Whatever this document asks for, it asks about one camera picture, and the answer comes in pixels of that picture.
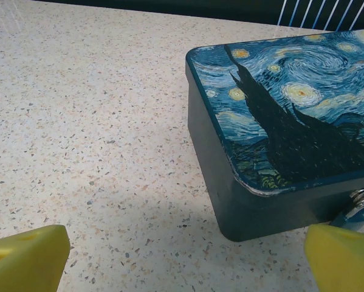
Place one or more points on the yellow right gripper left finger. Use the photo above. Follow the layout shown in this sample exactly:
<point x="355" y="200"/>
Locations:
<point x="26" y="261"/>

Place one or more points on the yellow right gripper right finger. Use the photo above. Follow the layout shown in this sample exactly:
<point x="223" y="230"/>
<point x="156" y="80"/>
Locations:
<point x="342" y="264"/>

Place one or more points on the blue padlock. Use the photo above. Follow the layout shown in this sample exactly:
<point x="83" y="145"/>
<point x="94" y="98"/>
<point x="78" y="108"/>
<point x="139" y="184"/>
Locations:
<point x="356" y="217"/>

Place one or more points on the starry night print tin box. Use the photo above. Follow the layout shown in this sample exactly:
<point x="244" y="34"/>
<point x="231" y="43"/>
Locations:
<point x="260" y="137"/>

